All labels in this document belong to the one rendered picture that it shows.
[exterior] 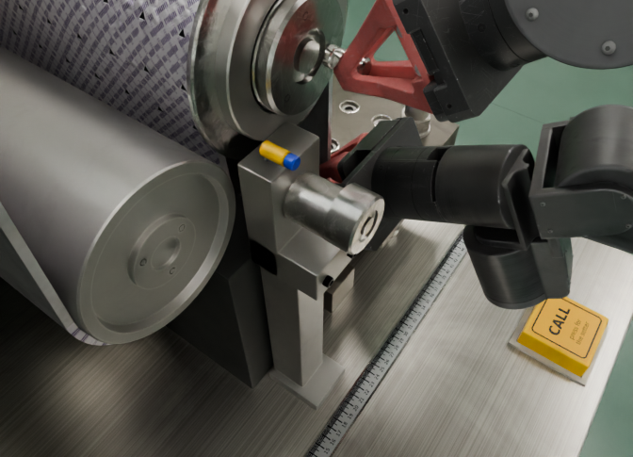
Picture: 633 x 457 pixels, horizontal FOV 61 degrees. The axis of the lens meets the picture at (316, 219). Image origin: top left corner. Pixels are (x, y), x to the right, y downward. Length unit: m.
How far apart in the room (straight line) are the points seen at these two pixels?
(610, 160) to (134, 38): 0.27
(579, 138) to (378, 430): 0.33
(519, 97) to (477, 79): 2.25
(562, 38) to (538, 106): 2.31
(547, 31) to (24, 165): 0.26
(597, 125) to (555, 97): 2.19
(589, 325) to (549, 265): 0.24
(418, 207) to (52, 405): 0.41
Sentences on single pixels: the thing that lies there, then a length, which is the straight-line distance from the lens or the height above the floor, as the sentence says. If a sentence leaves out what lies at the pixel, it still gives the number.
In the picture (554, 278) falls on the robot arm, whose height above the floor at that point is 1.11.
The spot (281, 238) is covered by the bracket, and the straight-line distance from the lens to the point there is 0.36.
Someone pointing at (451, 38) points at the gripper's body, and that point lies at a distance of 0.25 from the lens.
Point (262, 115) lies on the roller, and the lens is 0.33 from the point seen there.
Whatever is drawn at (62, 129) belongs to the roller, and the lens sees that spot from 0.33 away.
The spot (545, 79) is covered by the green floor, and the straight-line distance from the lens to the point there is 2.66.
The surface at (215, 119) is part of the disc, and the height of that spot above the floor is 1.24.
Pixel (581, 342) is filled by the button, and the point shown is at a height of 0.92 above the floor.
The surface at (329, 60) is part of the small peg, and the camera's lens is 0.34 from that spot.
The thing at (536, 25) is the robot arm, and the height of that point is 1.35.
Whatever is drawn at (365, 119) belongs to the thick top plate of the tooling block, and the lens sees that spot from 0.63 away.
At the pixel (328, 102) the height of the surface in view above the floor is 1.17.
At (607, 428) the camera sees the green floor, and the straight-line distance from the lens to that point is 1.69.
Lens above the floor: 1.43
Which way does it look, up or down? 50 degrees down
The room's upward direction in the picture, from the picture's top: straight up
